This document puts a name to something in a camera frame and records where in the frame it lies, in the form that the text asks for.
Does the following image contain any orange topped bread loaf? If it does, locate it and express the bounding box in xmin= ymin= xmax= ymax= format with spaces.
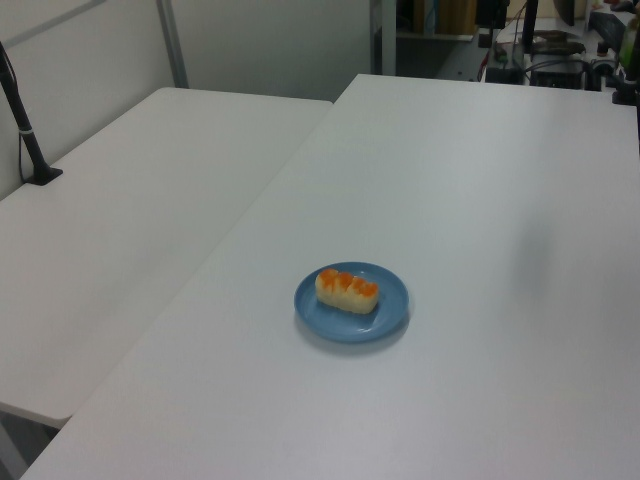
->
xmin=315 ymin=267 xmax=381 ymax=316

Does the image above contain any blue round plate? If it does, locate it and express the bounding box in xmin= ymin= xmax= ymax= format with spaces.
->
xmin=293 ymin=260 xmax=411 ymax=345

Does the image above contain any small black electronics box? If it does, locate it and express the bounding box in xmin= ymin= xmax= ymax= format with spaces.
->
xmin=484 ymin=64 xmax=526 ymax=85

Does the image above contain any wooden cabinet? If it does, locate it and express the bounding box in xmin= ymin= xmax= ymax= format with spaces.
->
xmin=412 ymin=0 xmax=479 ymax=36

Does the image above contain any large black electronics box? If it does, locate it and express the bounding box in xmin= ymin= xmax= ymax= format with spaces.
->
xmin=529 ymin=59 xmax=587 ymax=91

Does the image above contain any black monitor stand pole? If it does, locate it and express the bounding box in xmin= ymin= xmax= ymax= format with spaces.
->
xmin=521 ymin=0 xmax=541 ymax=54

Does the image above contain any dark brown object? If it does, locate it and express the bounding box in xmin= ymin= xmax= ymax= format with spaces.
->
xmin=531 ymin=30 xmax=587 ymax=57

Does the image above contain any black table clamp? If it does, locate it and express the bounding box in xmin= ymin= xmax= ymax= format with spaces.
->
xmin=610 ymin=74 xmax=640 ymax=106

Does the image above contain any black keyboard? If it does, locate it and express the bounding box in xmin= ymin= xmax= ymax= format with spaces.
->
xmin=587 ymin=10 xmax=629 ymax=44

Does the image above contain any green bottle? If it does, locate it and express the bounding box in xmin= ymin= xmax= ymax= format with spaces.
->
xmin=619 ymin=17 xmax=640 ymax=81

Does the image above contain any dark partition post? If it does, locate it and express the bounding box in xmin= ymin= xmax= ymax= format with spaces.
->
xmin=370 ymin=0 xmax=399 ymax=77

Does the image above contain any grey metal partition post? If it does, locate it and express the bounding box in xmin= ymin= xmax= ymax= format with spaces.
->
xmin=155 ymin=0 xmax=190 ymax=90

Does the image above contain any black camera stand pole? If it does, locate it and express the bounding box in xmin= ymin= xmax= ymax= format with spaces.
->
xmin=0 ymin=40 xmax=65 ymax=187

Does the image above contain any thin black stand cable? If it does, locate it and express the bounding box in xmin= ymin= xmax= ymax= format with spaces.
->
xmin=0 ymin=47 xmax=29 ymax=182

